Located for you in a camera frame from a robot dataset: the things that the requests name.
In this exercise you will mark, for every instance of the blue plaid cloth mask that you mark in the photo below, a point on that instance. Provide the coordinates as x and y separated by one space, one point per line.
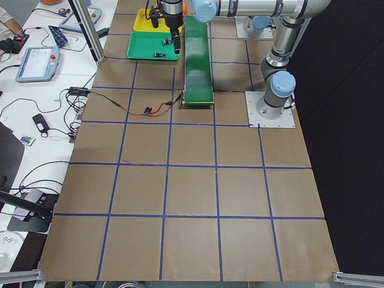
58 36

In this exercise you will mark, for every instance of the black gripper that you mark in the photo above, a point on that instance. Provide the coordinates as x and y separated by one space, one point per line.
173 18

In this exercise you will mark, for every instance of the yellow plastic tray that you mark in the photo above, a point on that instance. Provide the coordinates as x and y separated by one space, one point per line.
143 25

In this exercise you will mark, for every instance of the green conveyor belt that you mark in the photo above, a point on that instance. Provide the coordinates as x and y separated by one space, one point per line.
198 89

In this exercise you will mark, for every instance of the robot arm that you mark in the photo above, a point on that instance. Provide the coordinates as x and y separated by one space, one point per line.
172 12
290 18

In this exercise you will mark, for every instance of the green plastic tray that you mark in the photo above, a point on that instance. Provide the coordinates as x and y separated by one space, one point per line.
143 45

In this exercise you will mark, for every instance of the green push button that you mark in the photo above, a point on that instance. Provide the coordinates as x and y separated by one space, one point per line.
167 42
159 55

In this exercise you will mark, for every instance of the aluminium profile post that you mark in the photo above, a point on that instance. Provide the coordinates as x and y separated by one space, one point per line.
81 13

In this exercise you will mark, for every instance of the small controller board red LED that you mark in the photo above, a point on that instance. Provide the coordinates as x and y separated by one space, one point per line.
148 110

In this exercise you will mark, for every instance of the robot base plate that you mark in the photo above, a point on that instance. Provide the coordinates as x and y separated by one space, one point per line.
255 28
261 115

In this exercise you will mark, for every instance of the teach pendant near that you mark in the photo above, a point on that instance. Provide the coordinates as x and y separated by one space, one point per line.
38 64

